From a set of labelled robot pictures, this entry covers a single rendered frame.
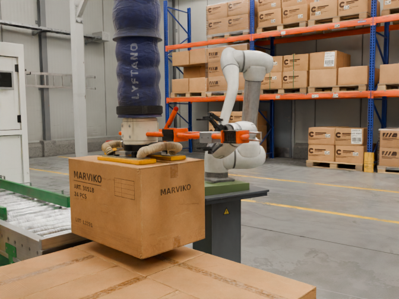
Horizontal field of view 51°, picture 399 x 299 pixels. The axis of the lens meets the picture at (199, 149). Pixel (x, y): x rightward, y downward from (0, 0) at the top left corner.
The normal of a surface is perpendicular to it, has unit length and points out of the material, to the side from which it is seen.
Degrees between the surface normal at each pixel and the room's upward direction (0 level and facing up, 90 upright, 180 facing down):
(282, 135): 90
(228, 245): 90
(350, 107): 90
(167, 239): 90
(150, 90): 74
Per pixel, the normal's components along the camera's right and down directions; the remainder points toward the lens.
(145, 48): 0.47, -0.17
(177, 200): 0.73, 0.06
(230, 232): 0.53, 0.07
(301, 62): -0.58, 0.09
